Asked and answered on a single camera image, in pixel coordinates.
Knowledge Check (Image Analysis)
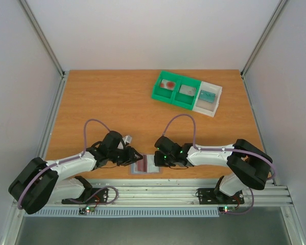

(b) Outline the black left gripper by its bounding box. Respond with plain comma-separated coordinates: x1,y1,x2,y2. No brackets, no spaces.
108,146,144,166

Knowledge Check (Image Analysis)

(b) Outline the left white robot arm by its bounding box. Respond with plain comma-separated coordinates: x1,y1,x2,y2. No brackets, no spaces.
8,131,143,214

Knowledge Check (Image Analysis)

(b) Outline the grey card in bin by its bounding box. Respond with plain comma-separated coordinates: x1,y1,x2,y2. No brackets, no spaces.
179,84,196,96

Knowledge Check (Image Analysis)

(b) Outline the red circle card in bin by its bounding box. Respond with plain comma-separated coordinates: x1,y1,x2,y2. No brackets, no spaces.
159,79,176,91

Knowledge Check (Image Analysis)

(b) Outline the teal card in bin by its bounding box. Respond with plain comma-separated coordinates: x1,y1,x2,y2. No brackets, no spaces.
198,90,216,103

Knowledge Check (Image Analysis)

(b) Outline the green two-compartment bin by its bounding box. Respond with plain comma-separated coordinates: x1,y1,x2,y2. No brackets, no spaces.
151,70,201,110

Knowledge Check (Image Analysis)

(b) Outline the white plastic bin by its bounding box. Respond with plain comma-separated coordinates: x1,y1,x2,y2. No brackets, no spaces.
192,81,222,117

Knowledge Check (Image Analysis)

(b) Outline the left controller board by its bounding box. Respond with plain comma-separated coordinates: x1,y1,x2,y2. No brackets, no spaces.
78,207,96,215

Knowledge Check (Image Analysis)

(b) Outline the controller board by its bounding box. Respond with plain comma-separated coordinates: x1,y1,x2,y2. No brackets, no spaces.
219,206,238,213
78,207,96,215

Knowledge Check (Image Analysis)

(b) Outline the right controller board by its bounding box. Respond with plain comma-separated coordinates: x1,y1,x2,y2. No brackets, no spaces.
219,206,238,213

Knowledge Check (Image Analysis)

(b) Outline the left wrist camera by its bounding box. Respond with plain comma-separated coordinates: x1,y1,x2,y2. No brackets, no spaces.
119,135,132,149

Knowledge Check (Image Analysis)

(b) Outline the aluminium front rail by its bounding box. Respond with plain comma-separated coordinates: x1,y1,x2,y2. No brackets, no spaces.
12,178,294,208

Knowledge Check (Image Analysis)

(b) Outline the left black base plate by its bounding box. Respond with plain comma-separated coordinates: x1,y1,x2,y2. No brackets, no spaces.
61,188,108,205

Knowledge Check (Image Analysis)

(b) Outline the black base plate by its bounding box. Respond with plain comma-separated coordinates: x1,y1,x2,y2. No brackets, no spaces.
196,188,245,205
61,188,108,205

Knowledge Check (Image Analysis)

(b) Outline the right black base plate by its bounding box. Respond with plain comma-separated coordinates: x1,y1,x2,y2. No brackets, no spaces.
196,188,245,205

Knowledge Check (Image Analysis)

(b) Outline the grey slotted cable duct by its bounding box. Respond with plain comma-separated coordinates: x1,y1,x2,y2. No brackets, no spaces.
29,207,219,218

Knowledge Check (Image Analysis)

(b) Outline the left aluminium frame post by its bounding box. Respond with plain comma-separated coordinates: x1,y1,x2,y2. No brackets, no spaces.
18,0,65,78

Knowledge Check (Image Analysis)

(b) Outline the aluminium frame post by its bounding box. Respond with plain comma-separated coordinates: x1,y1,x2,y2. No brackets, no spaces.
240,0,289,79
18,0,65,78

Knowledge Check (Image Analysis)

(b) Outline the right aluminium frame post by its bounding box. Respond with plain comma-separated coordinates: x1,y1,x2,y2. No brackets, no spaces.
240,0,289,79

